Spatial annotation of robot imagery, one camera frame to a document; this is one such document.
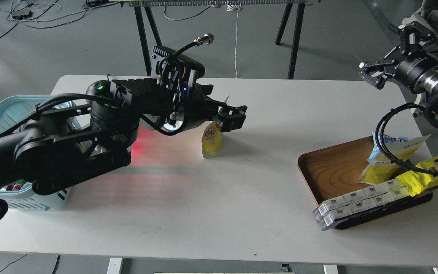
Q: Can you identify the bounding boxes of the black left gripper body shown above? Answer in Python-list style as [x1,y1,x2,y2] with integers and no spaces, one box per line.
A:
[140,84,227,136]

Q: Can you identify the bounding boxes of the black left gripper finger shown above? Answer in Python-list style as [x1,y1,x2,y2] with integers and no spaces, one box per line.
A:
[218,105,248,132]

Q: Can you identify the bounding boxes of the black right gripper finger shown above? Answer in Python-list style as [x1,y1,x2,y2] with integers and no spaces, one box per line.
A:
[388,21,436,56]
[357,46,400,89]

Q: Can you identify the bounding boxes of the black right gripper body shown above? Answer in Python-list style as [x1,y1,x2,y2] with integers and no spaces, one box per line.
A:
[394,50,438,95]

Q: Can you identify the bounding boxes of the yellow white snack pouch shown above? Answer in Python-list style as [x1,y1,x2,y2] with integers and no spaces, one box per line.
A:
[201,121,222,158]

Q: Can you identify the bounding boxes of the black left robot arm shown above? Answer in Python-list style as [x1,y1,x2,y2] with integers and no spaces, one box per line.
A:
[0,78,247,220]

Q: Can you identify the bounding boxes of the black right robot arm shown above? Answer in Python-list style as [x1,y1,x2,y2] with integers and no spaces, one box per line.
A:
[358,21,438,129]

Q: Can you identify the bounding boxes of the blue white snack bag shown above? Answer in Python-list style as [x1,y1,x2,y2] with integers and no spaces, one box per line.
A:
[367,132,409,163]

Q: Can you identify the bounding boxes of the bright yellow snack packet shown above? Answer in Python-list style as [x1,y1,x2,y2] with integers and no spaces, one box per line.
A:
[395,150,438,198]

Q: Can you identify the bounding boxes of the yellow snack pouch on tray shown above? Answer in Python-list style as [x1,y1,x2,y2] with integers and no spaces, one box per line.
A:
[357,135,431,185]

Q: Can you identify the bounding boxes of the light blue plastic basket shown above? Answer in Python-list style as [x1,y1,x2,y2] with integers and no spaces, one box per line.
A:
[0,95,83,210]

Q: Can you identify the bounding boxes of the snacks inside basket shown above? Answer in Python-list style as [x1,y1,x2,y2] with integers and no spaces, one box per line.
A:
[4,180,32,191]

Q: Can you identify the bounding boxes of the black trestle table legs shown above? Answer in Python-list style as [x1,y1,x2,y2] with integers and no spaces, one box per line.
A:
[130,0,309,80]

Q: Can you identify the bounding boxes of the brown wooden tray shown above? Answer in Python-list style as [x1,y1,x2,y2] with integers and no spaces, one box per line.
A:
[297,137,433,229]

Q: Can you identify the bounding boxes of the upper white box pack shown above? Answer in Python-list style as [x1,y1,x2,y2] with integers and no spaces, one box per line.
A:
[313,179,410,226]

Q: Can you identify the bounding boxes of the white box pack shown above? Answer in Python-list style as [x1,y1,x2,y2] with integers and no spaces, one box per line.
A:
[312,188,410,231]
[313,179,410,226]

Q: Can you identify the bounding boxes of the lower white box pack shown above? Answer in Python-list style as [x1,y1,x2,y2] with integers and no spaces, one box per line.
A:
[312,188,410,231]

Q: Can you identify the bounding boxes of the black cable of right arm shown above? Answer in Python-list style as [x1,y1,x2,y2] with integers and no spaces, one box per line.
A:
[375,103,438,181]

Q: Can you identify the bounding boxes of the white hanging cord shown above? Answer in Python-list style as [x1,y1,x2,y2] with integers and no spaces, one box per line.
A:
[227,3,242,79]

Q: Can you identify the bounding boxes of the floor cables and adapter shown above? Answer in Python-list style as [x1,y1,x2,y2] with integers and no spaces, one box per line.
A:
[0,0,105,54]

